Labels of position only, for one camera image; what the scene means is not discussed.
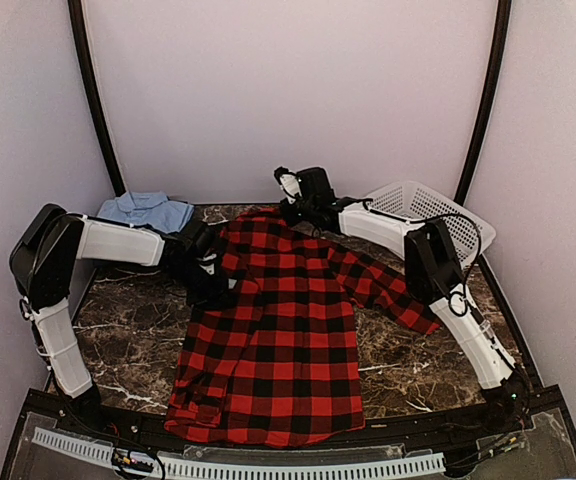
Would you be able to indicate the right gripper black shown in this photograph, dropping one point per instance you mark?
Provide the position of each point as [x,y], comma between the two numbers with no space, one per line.
[291,217]

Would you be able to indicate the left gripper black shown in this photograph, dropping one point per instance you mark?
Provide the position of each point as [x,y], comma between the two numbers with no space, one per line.
[217,295]

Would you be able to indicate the red black plaid shirt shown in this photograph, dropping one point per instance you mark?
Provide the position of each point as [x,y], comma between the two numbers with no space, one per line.
[291,332]

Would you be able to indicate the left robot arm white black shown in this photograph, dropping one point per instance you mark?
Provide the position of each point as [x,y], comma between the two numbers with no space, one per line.
[43,261]

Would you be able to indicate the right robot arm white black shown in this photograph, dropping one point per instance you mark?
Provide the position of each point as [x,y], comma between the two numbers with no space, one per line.
[439,242]

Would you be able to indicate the white plastic mesh basket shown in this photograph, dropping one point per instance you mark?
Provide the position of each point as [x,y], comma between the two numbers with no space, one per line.
[415,201]

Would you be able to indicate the folded light blue shirt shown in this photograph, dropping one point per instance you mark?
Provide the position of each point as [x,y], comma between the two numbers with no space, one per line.
[154,209]

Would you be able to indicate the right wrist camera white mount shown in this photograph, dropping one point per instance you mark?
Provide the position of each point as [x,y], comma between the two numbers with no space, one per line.
[289,183]

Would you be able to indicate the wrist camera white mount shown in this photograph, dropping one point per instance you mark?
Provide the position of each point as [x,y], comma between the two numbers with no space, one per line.
[289,183]
[211,263]

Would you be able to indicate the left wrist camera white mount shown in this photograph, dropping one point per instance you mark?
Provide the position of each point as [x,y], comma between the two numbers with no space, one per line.
[211,263]

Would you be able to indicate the white slotted cable duct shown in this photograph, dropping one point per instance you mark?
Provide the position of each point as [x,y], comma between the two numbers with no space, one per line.
[386,462]

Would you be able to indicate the right black frame post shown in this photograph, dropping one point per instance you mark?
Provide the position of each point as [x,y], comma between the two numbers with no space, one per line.
[489,89]

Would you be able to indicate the black frame post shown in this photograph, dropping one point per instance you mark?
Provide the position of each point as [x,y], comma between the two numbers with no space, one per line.
[87,73]
[489,89]

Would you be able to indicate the left black frame post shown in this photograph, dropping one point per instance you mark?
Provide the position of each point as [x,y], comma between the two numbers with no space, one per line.
[87,73]

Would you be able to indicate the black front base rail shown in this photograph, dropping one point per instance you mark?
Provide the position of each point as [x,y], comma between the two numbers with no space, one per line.
[467,435]

